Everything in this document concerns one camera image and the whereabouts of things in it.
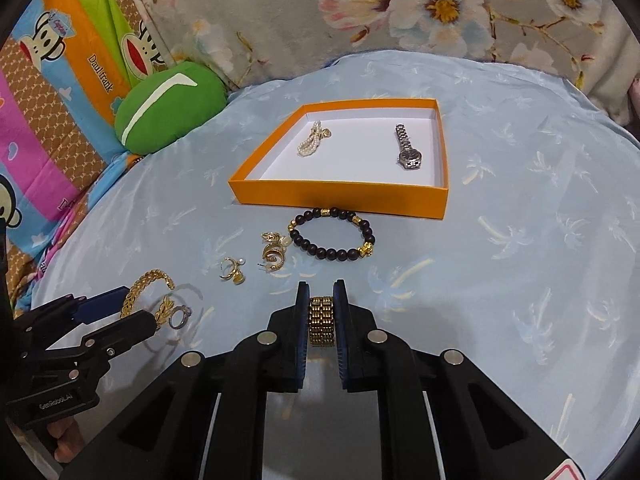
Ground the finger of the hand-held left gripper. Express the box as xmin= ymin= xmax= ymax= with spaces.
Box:
xmin=70 ymin=311 xmax=157 ymax=378
xmin=15 ymin=286 xmax=132 ymax=356

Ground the gold hoop earring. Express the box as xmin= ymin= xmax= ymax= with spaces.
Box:
xmin=258 ymin=240 xmax=293 ymax=274

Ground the silver ring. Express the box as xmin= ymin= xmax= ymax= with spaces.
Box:
xmin=169 ymin=305 xmax=194 ymax=330

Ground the green pillow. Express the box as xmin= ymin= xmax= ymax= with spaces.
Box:
xmin=114 ymin=61 xmax=227 ymax=155

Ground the gold link watch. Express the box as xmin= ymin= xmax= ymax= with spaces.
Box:
xmin=308 ymin=297 xmax=337 ymax=347

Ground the cartoon monkey printed blanket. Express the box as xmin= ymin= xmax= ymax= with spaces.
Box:
xmin=0 ymin=0 xmax=173 ymax=311

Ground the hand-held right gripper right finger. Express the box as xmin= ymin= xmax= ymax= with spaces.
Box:
xmin=334 ymin=279 xmax=586 ymax=480

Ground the pearl necklace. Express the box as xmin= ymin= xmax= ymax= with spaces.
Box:
xmin=297 ymin=121 xmax=333 ymax=157

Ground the gold leaf bangle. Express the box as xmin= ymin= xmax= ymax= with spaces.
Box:
xmin=120 ymin=270 xmax=176 ymax=332

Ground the person's left hand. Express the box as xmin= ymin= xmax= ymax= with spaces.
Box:
xmin=42 ymin=412 xmax=88 ymax=466

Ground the grey floral blanket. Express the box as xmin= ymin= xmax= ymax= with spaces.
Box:
xmin=122 ymin=0 xmax=640 ymax=126

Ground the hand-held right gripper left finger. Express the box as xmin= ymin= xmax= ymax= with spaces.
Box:
xmin=60 ymin=281 xmax=308 ymax=480

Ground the silver wristwatch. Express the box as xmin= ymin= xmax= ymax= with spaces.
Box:
xmin=393 ymin=123 xmax=425 ymax=169

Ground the orange cardboard box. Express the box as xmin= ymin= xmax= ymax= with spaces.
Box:
xmin=229 ymin=99 xmax=449 ymax=221

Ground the black bead bracelet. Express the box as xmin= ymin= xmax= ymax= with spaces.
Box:
xmin=286 ymin=206 xmax=376 ymax=261

